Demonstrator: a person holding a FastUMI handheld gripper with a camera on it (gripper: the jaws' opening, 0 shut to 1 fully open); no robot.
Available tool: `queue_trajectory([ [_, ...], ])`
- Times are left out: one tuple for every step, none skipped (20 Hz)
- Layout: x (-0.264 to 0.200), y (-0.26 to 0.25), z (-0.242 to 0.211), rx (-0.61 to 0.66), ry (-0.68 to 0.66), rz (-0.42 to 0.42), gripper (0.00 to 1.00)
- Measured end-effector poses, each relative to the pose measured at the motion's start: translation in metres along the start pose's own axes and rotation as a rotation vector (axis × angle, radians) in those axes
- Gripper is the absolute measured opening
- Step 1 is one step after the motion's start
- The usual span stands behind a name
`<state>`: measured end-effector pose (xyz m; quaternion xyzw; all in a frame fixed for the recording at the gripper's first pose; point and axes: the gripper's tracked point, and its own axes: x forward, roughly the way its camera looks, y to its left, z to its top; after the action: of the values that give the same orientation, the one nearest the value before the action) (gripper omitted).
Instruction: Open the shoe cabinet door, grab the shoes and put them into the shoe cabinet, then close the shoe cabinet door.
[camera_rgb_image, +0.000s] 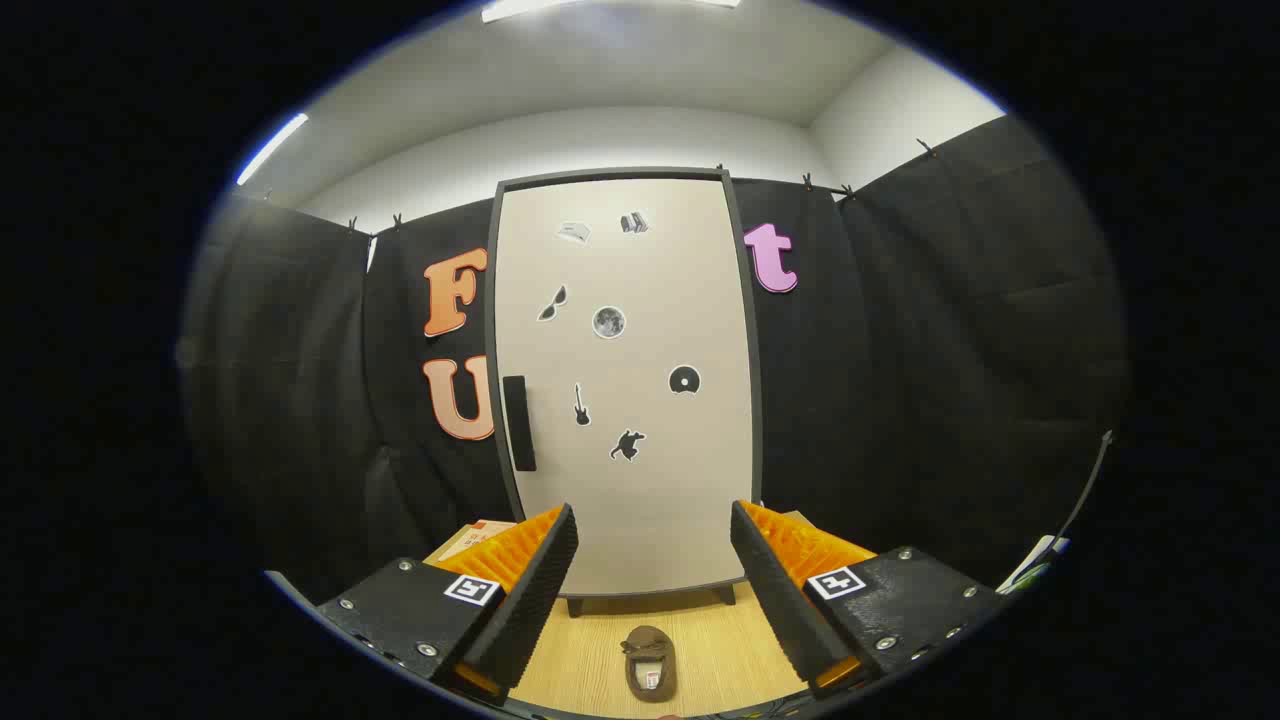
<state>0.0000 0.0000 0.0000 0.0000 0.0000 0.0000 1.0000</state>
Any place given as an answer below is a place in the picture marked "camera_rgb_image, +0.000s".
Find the long ceiling light strip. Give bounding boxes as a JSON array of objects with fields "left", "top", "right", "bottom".
[{"left": 236, "top": 112, "right": 310, "bottom": 187}]

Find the black cabinet door handle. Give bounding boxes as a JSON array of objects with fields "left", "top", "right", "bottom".
[{"left": 502, "top": 375, "right": 538, "bottom": 472}]

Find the dark grey shoe cabinet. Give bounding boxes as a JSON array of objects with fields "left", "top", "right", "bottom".
[{"left": 485, "top": 166, "right": 766, "bottom": 618}]

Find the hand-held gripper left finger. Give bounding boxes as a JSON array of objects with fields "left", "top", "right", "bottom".
[{"left": 318, "top": 503, "right": 580, "bottom": 704}]

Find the wide ceiling light panel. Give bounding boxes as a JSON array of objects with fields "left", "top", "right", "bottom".
[{"left": 481, "top": 0, "right": 741, "bottom": 24}]

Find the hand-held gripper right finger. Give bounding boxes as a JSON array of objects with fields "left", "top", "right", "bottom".
[{"left": 730, "top": 500, "right": 1003, "bottom": 699}]

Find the beige shoe cabinet door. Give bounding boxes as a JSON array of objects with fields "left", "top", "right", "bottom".
[{"left": 495, "top": 177, "right": 758, "bottom": 599}]

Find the black backdrop cloth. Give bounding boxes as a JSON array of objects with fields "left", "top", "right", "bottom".
[{"left": 185, "top": 112, "right": 1131, "bottom": 601}]

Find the brown fuzzy shoe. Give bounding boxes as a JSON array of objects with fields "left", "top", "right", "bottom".
[{"left": 624, "top": 625, "right": 679, "bottom": 704}]

